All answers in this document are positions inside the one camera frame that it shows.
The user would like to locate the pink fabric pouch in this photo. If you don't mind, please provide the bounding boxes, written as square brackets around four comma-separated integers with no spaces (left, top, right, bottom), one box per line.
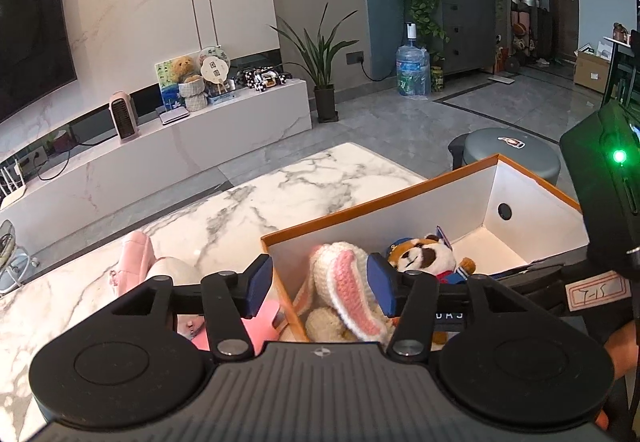
[110,231,156,296]

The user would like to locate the pink space heater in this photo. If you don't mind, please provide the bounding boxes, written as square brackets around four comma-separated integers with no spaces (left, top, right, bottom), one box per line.
[108,91,138,142]

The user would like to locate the white wifi router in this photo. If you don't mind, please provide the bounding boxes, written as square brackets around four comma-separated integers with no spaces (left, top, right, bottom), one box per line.
[1,160,26,209]

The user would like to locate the green blue picture book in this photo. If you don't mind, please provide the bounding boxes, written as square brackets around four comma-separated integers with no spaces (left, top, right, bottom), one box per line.
[155,61,183,110]

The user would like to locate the small desk fan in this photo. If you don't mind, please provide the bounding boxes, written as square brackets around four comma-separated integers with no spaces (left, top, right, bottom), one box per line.
[0,220,40,296]

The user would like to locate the potted orchid plant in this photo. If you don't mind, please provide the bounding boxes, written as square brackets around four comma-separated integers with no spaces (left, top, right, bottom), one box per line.
[271,3,358,124]

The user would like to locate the teddy bear in pot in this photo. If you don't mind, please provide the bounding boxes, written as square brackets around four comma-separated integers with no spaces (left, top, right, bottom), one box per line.
[171,56,208,113]

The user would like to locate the grey round trash bin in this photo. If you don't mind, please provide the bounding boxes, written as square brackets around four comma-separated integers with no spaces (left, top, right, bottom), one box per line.
[448,128,561,185]

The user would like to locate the raccoon plush blue outfit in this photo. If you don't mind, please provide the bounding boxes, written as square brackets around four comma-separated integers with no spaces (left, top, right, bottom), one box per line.
[386,234,476,285]

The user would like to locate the black curved television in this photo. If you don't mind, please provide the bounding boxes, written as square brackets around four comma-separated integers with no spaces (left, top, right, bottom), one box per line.
[0,0,77,120]

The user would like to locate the cardboard box on floor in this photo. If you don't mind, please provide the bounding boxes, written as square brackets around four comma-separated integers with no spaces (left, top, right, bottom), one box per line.
[574,51,611,94]

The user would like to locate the blue water jug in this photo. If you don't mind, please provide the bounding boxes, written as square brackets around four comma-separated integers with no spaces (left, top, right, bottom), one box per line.
[396,23,431,98]

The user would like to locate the black white toy cars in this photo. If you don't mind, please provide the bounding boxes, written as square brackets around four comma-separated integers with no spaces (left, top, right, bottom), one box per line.
[235,67,292,92]

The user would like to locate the orange cardboard box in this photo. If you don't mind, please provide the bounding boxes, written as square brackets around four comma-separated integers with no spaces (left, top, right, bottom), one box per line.
[262,155,588,342]

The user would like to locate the dark grey drawer cabinet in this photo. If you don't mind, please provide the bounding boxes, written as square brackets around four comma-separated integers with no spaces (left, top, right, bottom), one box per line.
[434,0,496,76]

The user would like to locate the crochet white pink bunny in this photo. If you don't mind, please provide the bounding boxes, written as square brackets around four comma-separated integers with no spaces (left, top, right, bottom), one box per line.
[293,242,394,346]

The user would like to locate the pink card wallet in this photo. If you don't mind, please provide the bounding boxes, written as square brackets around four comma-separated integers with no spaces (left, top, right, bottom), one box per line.
[184,299,284,354]

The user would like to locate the round paper fan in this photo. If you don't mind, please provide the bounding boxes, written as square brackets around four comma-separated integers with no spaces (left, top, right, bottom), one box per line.
[198,46,230,96]

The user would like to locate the person's hand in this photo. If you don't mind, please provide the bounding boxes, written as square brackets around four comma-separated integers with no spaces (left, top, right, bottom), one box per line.
[604,321,639,428]

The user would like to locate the white marble tv console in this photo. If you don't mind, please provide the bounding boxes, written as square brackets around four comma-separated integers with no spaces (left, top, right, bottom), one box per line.
[1,79,311,252]

